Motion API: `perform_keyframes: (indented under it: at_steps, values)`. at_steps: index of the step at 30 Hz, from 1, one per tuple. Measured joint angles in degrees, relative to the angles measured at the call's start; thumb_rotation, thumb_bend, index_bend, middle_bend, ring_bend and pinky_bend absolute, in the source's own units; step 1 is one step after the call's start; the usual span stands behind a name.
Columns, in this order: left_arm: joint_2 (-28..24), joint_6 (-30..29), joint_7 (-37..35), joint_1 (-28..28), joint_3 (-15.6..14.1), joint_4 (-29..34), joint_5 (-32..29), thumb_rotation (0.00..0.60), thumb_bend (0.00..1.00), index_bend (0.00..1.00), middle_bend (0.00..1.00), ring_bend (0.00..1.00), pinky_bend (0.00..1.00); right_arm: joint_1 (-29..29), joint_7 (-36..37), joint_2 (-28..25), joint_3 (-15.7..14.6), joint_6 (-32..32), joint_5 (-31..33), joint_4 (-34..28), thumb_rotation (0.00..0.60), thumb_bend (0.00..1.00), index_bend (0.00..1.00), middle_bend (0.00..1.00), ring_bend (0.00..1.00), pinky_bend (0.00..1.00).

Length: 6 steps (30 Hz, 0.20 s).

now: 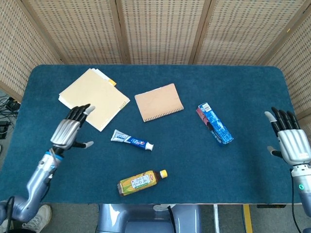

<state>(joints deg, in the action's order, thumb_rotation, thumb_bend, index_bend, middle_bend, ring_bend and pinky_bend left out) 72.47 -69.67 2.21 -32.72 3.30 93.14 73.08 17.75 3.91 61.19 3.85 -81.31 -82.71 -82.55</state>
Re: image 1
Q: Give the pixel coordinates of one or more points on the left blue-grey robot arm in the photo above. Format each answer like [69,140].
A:
[36,182]

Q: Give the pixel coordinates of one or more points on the blue snack box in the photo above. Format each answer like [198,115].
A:
[216,126]

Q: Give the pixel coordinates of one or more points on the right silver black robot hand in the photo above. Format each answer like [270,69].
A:
[294,143]

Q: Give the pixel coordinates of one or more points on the cream paper folder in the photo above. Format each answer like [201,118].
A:
[97,92]

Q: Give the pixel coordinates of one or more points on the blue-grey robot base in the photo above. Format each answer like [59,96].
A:
[114,218]

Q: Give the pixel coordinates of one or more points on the yellow-capped tea bottle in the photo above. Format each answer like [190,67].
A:
[138,183]

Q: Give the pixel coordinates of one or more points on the white table leg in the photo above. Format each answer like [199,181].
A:
[216,218]

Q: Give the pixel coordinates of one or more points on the blue carpet table mat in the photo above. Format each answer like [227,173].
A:
[194,170]

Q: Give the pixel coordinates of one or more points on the blue white toothpaste tube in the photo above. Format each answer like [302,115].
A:
[131,140]

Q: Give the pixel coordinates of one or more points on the tan spiral notebook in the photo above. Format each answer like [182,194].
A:
[158,102]

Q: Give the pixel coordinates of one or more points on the black bar under table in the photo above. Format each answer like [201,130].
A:
[272,206]

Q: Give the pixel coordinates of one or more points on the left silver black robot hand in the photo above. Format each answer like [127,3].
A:
[65,131]

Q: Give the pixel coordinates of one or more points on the white sneaker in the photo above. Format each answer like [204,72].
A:
[41,216]

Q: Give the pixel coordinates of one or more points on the woven bamboo screen panel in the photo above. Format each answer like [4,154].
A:
[243,29]
[160,29]
[80,29]
[298,72]
[19,48]

